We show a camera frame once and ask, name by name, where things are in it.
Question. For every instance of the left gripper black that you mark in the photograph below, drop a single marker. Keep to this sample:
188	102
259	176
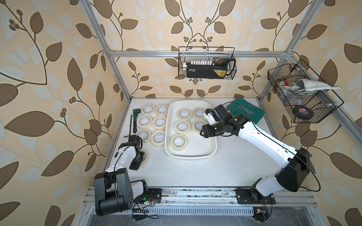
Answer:
136	163

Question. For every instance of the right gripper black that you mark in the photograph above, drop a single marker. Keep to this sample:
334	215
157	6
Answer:
207	131

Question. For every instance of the masking tape roll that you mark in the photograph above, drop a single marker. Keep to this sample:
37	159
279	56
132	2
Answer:
198	113
146	158
184	114
144	122
182	127
197	125
158	138
159	123
144	134
162	110
148	109

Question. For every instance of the white plastic storage tray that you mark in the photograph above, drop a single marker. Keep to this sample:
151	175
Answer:
198	147

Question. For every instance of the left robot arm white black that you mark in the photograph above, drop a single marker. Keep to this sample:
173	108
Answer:
114	192

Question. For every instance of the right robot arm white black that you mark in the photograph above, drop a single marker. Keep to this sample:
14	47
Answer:
294	163

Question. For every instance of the masking tape stack front left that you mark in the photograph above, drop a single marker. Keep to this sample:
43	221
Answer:
178	142

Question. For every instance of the black yellow box in basket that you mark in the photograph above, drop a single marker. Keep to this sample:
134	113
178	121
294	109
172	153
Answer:
210	72

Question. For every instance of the black tape roll red label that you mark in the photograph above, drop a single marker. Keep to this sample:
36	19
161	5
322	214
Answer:
302	112

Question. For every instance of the black pen tool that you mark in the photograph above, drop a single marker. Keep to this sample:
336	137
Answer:
130	126

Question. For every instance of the green plastic tool case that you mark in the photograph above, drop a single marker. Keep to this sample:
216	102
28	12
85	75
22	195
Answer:
241	106

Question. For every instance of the green pipe wrench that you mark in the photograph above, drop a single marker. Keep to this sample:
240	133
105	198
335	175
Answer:
136	112

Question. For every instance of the grey folded cloth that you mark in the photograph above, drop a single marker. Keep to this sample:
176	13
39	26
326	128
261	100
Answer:
305	85

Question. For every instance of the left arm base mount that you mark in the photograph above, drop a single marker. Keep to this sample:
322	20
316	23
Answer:
151	196

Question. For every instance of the aluminium front rail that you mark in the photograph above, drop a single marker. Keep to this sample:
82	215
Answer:
226	196

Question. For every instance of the black wire basket back wall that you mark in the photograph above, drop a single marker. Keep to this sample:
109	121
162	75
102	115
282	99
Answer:
215	56

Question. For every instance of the black wire basket wall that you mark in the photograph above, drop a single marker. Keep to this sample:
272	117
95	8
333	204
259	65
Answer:
215	56
322	102

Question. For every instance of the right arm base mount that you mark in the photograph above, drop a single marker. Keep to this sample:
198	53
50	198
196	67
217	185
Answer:
252	196

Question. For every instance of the black wire basket right wall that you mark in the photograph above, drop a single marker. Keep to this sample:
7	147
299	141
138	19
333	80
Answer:
322	102

